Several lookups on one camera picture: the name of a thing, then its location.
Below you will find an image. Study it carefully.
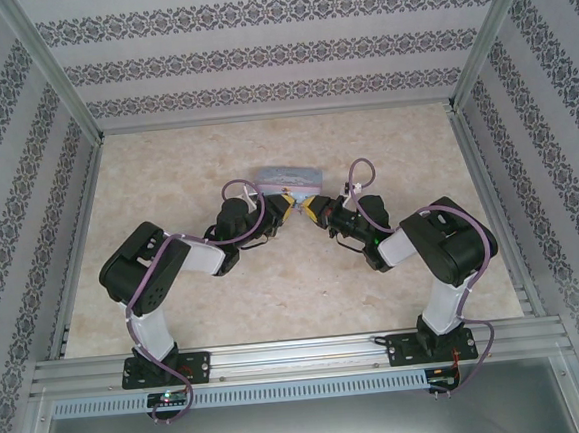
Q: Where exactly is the white slotted cable duct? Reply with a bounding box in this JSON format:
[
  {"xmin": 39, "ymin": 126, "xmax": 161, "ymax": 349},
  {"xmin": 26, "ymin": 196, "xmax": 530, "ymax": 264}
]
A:
[{"xmin": 50, "ymin": 368, "xmax": 434, "ymax": 422}]

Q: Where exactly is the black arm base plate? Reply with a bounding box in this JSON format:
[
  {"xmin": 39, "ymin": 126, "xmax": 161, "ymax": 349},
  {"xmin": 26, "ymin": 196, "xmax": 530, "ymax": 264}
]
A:
[
  {"xmin": 383, "ymin": 325, "xmax": 480, "ymax": 369},
  {"xmin": 119, "ymin": 349, "xmax": 215, "ymax": 392}
]

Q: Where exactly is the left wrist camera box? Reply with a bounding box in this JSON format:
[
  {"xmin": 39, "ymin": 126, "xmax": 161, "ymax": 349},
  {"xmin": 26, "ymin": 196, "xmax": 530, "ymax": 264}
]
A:
[{"xmin": 235, "ymin": 182, "xmax": 261, "ymax": 215}]

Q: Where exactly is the thin red wire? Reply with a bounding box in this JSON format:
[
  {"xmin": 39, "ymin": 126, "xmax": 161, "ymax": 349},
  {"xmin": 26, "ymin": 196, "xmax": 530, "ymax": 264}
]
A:
[
  {"xmin": 174, "ymin": 365, "xmax": 195, "ymax": 395},
  {"xmin": 450, "ymin": 346, "xmax": 465, "ymax": 381}
]

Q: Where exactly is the small controller board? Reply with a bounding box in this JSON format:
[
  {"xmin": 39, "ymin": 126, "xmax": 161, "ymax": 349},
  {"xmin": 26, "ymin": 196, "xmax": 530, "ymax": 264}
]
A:
[
  {"xmin": 426, "ymin": 365, "xmax": 463, "ymax": 386},
  {"xmin": 145, "ymin": 388, "xmax": 191, "ymax": 409}
]

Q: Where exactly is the aluminium side frame rail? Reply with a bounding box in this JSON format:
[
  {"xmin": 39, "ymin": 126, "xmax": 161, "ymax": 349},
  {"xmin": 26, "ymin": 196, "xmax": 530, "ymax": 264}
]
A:
[
  {"xmin": 446, "ymin": 101, "xmax": 549, "ymax": 325},
  {"xmin": 30, "ymin": 138, "xmax": 124, "ymax": 365}
]

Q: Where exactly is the grey metal panel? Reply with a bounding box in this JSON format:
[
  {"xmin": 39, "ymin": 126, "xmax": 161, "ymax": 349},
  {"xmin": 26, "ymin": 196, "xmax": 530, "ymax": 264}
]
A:
[{"xmin": 12, "ymin": 353, "xmax": 579, "ymax": 433}]

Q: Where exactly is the aluminium frame post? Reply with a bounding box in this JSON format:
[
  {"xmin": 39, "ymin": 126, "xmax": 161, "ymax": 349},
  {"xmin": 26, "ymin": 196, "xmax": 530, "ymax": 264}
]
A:
[
  {"xmin": 438, "ymin": 0, "xmax": 547, "ymax": 114},
  {"xmin": 0, "ymin": 0, "xmax": 105, "ymax": 151}
]

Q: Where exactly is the aluminium mounting rail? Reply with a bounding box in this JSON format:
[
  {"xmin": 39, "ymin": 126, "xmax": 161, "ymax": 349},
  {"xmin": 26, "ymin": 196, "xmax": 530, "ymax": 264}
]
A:
[{"xmin": 27, "ymin": 313, "xmax": 568, "ymax": 399}]

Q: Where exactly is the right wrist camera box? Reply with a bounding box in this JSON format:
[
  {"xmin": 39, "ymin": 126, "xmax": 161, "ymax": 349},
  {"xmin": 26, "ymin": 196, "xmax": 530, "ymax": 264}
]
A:
[{"xmin": 340, "ymin": 179, "xmax": 371, "ymax": 207}]

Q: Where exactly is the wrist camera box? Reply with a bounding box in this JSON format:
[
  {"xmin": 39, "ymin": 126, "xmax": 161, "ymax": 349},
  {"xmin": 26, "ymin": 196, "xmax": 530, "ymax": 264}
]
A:
[
  {"xmin": 340, "ymin": 179, "xmax": 371, "ymax": 207},
  {"xmin": 235, "ymin": 182, "xmax": 261, "ymax": 215}
]

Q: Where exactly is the short aluminium frame rail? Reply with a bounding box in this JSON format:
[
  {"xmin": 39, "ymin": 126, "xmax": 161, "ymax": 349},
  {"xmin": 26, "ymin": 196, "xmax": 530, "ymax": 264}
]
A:
[{"xmin": 95, "ymin": 93, "xmax": 459, "ymax": 138}]

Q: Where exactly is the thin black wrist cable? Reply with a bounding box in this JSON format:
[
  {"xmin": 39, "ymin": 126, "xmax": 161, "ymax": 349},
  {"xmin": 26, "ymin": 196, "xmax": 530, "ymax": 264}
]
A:
[
  {"xmin": 332, "ymin": 226, "xmax": 370, "ymax": 257},
  {"xmin": 236, "ymin": 226, "xmax": 279, "ymax": 253}
]

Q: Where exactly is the light blue zipper pouch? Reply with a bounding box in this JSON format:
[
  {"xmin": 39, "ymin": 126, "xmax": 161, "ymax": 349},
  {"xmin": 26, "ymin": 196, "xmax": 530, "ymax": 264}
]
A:
[{"xmin": 254, "ymin": 160, "xmax": 328, "ymax": 207}]

